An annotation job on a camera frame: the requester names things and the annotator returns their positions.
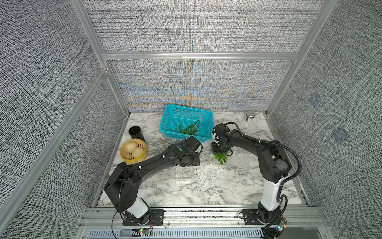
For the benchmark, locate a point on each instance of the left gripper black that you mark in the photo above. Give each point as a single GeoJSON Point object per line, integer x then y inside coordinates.
{"type": "Point", "coordinates": [196, 161]}

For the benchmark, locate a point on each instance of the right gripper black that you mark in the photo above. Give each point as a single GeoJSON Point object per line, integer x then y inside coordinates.
{"type": "Point", "coordinates": [214, 149]}

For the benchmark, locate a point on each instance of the clear container peppers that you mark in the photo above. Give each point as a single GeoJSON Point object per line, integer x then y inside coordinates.
{"type": "Point", "coordinates": [228, 153]}

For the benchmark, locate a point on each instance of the teal plastic basket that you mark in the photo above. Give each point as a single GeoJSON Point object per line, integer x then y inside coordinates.
{"type": "Point", "coordinates": [175, 115]}

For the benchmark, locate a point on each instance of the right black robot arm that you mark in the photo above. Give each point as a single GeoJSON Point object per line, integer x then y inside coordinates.
{"type": "Point", "coordinates": [278, 165]}

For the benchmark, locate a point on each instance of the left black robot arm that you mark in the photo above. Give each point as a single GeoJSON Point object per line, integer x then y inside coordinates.
{"type": "Point", "coordinates": [123, 184]}

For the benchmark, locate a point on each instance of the small metal tin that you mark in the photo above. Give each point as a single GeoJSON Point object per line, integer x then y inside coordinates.
{"type": "Point", "coordinates": [249, 116]}

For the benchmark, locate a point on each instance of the white bun right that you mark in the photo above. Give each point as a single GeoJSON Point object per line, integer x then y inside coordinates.
{"type": "Point", "coordinates": [137, 152]}

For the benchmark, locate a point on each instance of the white bun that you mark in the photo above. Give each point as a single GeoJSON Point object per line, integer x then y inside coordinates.
{"type": "Point", "coordinates": [137, 152]}
{"type": "Point", "coordinates": [130, 146]}

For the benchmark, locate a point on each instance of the yellow steamer basket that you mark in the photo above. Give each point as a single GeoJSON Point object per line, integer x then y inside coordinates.
{"type": "Point", "coordinates": [127, 157]}

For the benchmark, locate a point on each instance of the black cup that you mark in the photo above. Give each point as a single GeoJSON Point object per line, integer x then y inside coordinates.
{"type": "Point", "coordinates": [135, 132]}

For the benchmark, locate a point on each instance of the white bun left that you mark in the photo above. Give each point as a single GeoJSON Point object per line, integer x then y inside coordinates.
{"type": "Point", "coordinates": [130, 146]}

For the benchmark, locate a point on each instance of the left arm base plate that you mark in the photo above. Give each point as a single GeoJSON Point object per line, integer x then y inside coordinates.
{"type": "Point", "coordinates": [152, 217]}

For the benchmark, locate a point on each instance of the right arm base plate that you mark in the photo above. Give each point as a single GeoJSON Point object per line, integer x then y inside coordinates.
{"type": "Point", "coordinates": [255, 217]}

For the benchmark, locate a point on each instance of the front aluminium rail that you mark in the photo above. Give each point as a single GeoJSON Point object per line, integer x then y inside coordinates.
{"type": "Point", "coordinates": [203, 222]}

